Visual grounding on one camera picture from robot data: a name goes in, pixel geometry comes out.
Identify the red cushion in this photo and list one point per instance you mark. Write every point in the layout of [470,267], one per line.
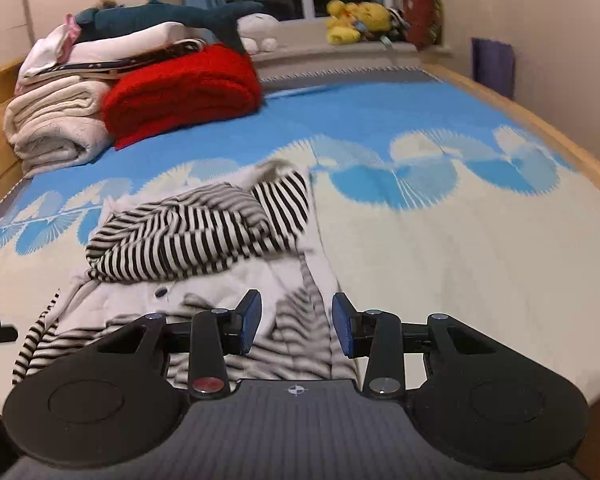
[422,15]

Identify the teal shark plush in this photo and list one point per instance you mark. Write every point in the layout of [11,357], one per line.
[180,12]

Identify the purple bag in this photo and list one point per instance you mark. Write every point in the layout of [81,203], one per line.
[492,67]

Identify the white folded cloth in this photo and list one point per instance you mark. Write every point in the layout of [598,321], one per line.
[145,40]

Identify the dark patterned folded cloth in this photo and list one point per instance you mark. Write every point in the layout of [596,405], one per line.
[145,57]

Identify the wooden bed frame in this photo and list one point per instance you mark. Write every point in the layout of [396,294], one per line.
[505,95]

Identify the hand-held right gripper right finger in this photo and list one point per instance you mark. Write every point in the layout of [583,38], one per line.
[342,327]

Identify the black white striped hooded garment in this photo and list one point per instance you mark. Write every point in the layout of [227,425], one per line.
[180,240]

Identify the yellow round plush toy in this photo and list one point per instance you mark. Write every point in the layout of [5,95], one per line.
[375,20]

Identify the red folded blanket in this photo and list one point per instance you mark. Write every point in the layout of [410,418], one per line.
[180,90]

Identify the window sill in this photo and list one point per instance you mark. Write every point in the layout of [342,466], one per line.
[305,55]

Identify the cream folded blanket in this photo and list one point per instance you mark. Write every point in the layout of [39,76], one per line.
[55,120]

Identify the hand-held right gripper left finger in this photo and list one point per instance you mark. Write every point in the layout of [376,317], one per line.
[251,321]

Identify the yellow duck plush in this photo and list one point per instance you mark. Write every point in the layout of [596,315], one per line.
[342,25]

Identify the white pink cloth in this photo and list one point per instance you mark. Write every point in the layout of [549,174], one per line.
[47,52]

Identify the white plush toy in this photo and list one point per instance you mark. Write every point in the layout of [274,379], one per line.
[260,30]

